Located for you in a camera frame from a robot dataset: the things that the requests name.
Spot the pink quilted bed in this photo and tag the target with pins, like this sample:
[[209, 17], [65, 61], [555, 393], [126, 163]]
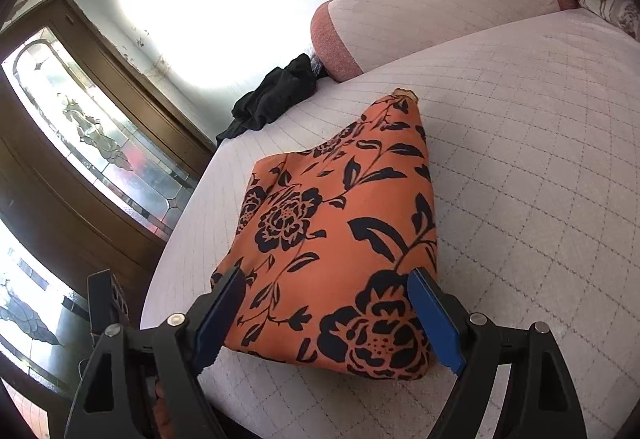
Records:
[[525, 159]]

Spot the black cloth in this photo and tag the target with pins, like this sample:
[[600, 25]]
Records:
[[272, 96]]

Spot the pink quilted bolster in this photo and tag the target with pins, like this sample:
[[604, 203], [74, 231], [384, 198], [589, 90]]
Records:
[[440, 4]]

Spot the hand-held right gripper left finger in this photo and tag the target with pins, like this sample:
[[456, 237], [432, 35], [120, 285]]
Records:
[[215, 319]]

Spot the orange floral garment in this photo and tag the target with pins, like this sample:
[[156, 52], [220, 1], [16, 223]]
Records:
[[345, 229]]

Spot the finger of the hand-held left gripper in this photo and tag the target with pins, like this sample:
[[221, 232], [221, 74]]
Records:
[[102, 299]]

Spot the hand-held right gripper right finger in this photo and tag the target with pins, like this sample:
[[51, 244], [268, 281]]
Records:
[[436, 319]]

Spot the striped floral blanket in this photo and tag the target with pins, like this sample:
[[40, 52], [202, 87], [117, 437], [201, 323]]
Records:
[[620, 9]]

